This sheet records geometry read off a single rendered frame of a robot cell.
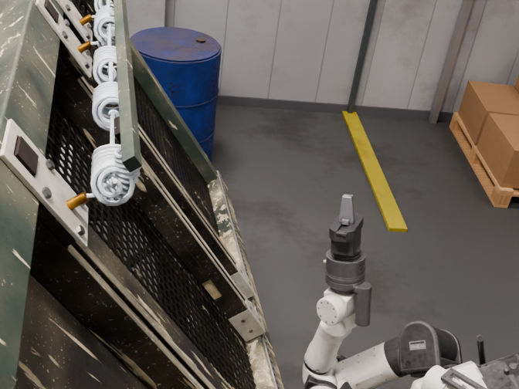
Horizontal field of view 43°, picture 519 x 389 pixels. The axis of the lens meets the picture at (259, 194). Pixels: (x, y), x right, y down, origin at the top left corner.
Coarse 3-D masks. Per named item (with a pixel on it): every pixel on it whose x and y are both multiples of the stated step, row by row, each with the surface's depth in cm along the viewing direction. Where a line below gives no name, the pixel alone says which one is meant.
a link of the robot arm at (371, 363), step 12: (372, 348) 159; (348, 360) 161; (360, 360) 159; (372, 360) 156; (384, 360) 154; (336, 372) 161; (348, 372) 159; (360, 372) 157; (372, 372) 156; (384, 372) 155; (348, 384) 159; (360, 384) 158; (372, 384) 157
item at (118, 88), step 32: (96, 0) 159; (96, 32) 143; (128, 32) 123; (96, 64) 127; (128, 64) 109; (96, 96) 113; (128, 96) 98; (128, 128) 91; (96, 160) 99; (128, 160) 85; (96, 192) 96; (128, 192) 96
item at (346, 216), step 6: (342, 198) 142; (348, 198) 141; (342, 204) 142; (348, 204) 141; (342, 210) 142; (348, 210) 142; (342, 216) 143; (348, 216) 142; (342, 222) 143; (348, 222) 142
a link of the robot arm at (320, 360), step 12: (312, 348) 158; (324, 348) 155; (336, 348) 155; (312, 360) 158; (324, 360) 157; (336, 360) 166; (312, 372) 160; (324, 372) 159; (312, 384) 159; (324, 384) 158; (336, 384) 160
